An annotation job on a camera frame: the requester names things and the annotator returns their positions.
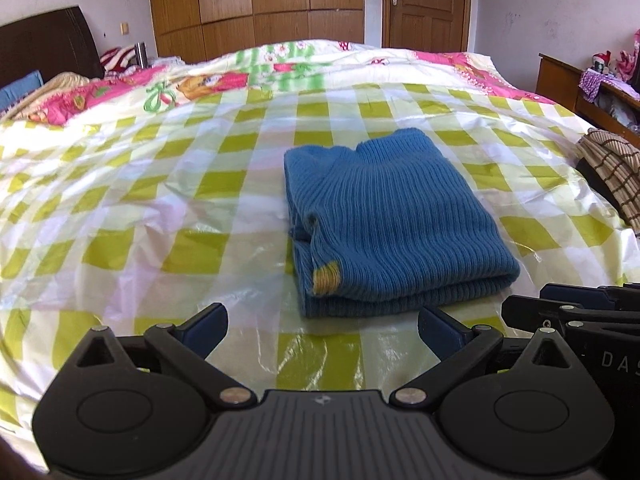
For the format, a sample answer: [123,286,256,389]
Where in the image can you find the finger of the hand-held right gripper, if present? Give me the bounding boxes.
[540,282,640,311]
[500,296,640,336]

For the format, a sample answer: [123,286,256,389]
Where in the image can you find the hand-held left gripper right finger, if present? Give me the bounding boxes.
[390,305,581,407]

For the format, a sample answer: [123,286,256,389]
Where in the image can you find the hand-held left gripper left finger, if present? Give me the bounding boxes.
[66,302,258,407]

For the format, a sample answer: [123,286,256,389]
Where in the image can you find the blue knit sweater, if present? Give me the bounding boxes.
[283,128,522,319]

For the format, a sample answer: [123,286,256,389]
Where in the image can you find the brown striped cloth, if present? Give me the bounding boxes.
[575,129,640,233]

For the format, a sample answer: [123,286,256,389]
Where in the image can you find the yellow checkered bed sheet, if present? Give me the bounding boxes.
[0,80,640,443]

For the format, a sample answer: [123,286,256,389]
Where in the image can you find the purple patterned cloth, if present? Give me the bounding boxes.
[579,69,622,104]

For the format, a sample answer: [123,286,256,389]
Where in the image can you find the wooden cabinet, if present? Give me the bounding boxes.
[537,52,640,150]

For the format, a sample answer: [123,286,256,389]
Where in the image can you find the pink plush toys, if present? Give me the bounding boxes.
[590,29,640,97]

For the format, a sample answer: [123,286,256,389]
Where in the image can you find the pink cartoon printed quilt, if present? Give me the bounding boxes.
[15,39,557,126]

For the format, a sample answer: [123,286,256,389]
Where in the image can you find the beige blanket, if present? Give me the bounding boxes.
[10,72,92,121]

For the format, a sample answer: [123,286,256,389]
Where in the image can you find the red striped cloth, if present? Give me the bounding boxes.
[100,46,143,79]

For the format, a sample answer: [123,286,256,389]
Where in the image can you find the blue pillow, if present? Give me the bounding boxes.
[0,70,45,114]

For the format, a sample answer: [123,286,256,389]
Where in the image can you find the wooden door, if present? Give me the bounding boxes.
[382,0,472,53]

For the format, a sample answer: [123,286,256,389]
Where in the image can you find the dark wooden headboard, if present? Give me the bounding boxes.
[0,6,106,92]

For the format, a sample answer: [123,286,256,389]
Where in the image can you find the wooden wardrobe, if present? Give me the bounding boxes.
[146,0,366,65]

